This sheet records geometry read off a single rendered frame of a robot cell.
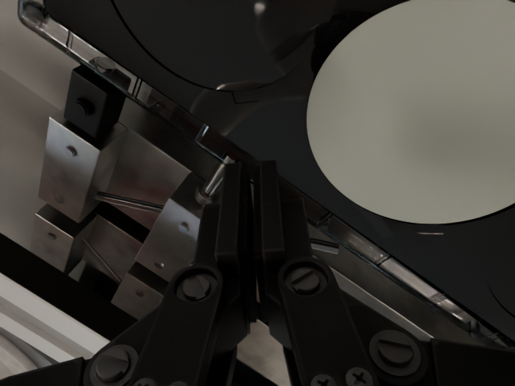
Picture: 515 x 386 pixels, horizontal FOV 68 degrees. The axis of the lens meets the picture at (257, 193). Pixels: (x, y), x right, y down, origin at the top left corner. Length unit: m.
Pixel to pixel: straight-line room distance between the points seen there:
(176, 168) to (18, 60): 0.19
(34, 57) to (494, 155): 0.33
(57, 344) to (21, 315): 0.03
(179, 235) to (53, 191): 0.09
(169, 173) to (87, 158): 0.05
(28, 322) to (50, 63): 0.20
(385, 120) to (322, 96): 0.03
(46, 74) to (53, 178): 0.12
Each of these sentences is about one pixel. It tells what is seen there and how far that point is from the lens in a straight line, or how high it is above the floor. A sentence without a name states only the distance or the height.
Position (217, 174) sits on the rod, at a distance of 0.21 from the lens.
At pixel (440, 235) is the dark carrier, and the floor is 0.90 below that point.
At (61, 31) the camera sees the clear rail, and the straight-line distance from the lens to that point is 0.22.
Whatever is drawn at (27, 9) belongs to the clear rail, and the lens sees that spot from 0.23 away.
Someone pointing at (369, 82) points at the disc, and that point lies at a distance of 0.16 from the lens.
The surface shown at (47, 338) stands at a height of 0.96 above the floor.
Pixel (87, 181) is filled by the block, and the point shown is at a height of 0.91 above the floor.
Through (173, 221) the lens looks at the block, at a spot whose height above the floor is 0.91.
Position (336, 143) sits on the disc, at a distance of 0.18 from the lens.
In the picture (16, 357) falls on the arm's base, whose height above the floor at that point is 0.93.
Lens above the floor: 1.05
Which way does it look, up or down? 47 degrees down
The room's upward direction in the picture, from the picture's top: 151 degrees counter-clockwise
